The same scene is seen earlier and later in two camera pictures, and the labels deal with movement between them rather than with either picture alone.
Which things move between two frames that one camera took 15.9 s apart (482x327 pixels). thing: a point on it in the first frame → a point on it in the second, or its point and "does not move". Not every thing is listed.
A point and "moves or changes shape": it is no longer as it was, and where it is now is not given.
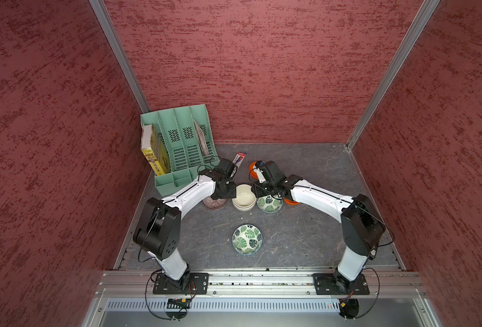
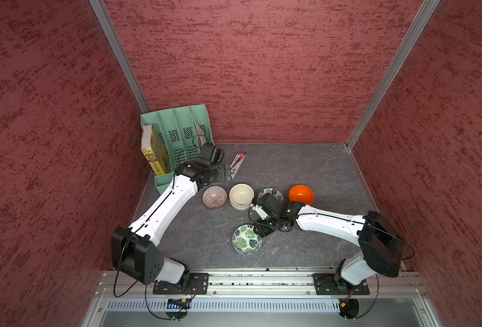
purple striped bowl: [214, 204] does not move
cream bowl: [245, 199] does not move
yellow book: [155, 150] does not move
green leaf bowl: [247, 239] does not move
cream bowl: [244, 201] does not move
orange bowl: [251, 169] moves or changes shape
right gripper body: [264, 189] → [267, 227]
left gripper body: [228, 191] → [217, 174]
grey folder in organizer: [201, 139] does not move
